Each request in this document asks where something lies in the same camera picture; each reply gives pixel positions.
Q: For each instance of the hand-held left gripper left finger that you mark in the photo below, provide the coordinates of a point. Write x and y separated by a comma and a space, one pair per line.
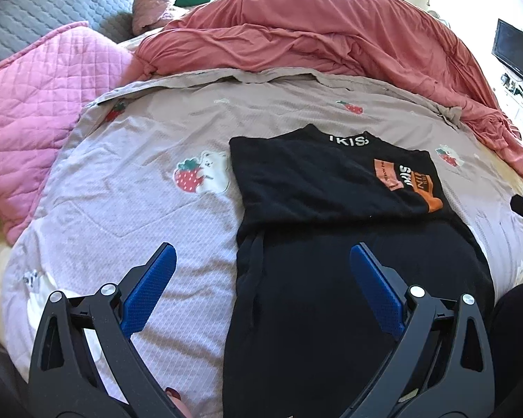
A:
150, 291

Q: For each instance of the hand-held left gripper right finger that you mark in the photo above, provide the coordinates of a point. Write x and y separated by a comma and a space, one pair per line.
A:
372, 289

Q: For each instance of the black sweater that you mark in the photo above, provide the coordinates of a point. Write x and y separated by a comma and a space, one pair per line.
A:
314, 209

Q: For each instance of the person's left hand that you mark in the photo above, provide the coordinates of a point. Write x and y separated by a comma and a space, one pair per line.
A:
181, 407

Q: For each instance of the white television stand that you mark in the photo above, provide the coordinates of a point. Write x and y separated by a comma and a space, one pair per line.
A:
521, 104

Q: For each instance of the person's black trouser leg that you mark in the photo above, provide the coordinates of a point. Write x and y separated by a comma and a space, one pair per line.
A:
516, 335

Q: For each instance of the yellow bed sheet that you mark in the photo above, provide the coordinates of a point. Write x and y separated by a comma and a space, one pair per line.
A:
0, 270

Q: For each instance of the black television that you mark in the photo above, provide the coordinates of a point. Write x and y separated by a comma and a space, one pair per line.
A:
516, 50

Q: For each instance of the strawberry printed blanket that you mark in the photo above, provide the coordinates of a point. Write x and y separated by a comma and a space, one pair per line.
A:
157, 130

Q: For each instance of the pink quilted blanket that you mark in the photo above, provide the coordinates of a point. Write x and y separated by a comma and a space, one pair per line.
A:
39, 109

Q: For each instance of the salmon duvet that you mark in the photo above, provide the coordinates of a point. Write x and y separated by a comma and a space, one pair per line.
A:
331, 30

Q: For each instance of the dusty pink pillow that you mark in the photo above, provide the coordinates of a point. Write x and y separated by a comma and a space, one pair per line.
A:
152, 8

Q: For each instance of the grey quilted headboard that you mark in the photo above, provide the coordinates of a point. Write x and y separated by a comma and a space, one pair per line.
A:
39, 13

